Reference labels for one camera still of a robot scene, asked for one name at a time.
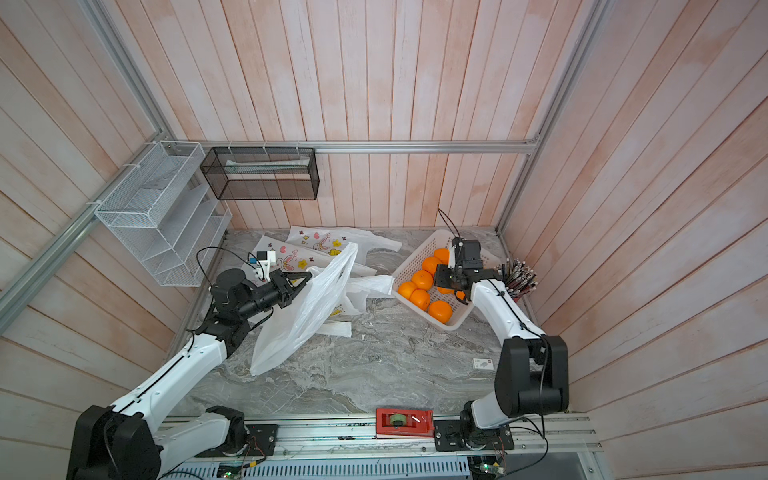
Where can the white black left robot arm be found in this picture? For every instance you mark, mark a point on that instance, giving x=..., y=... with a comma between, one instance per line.
x=124, y=439

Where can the black wire mesh basket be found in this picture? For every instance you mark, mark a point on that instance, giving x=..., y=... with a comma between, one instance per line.
x=262, y=173

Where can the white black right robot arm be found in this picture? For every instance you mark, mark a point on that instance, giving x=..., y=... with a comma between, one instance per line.
x=532, y=374

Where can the white printed bag back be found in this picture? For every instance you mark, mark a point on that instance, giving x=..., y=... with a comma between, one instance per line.
x=328, y=239

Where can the red cup of pens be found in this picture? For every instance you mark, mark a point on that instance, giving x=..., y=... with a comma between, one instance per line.
x=518, y=277

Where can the red tape dispenser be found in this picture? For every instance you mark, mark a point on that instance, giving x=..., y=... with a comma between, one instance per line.
x=397, y=422

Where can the orange fruit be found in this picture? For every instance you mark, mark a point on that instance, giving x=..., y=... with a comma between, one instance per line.
x=423, y=280
x=442, y=255
x=406, y=289
x=441, y=311
x=420, y=299
x=430, y=264

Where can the white printed bag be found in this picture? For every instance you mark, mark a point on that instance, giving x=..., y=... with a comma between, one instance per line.
x=328, y=239
x=291, y=258

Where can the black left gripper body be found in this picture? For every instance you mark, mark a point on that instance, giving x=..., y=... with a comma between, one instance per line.
x=278, y=289

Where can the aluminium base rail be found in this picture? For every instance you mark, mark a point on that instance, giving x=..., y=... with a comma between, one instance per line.
x=560, y=446

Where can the white plastic perforated basket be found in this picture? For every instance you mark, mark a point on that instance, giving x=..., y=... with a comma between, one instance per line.
x=486, y=296

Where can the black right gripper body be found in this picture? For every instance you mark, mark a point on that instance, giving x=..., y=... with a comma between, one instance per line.
x=447, y=277

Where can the white plastic bag front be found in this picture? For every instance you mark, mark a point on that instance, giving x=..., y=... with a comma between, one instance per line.
x=333, y=290

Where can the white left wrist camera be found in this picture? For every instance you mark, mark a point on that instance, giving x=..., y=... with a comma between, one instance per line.
x=264, y=261

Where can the white printed bag middle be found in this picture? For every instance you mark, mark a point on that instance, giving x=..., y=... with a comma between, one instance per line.
x=291, y=258

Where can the white wire mesh shelf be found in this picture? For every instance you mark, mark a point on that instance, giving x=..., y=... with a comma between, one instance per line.
x=169, y=221

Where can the small white label card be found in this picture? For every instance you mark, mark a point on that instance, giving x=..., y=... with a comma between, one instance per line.
x=483, y=364

